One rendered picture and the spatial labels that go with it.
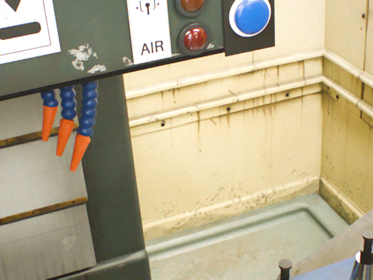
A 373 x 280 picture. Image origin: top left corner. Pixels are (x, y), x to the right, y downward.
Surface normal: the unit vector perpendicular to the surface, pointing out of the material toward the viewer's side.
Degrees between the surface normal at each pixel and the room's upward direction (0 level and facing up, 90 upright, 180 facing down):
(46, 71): 90
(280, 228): 0
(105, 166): 90
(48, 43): 90
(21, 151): 93
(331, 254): 26
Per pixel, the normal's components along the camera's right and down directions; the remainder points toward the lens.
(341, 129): -0.93, 0.23
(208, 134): 0.36, 0.44
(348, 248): -0.44, -0.69
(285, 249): -0.07, -0.87
